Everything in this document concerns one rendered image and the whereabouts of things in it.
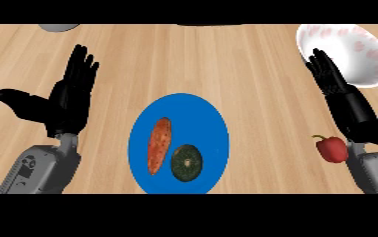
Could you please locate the blue plate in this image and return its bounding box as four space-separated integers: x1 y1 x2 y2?
127 92 232 195

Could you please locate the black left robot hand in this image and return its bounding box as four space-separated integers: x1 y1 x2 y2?
0 44 100 139

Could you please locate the red bell pepper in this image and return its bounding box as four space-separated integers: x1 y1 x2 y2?
312 134 350 164

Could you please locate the grey round object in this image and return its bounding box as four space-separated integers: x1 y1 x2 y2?
38 24 81 33

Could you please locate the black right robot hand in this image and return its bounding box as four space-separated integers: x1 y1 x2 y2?
304 48 378 145

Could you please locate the orange sweet potato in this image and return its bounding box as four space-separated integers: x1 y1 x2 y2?
146 116 174 176

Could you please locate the white bowl with pink prints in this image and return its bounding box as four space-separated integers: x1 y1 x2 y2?
295 24 378 89

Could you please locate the dark green squash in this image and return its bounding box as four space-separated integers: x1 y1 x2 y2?
170 143 205 183

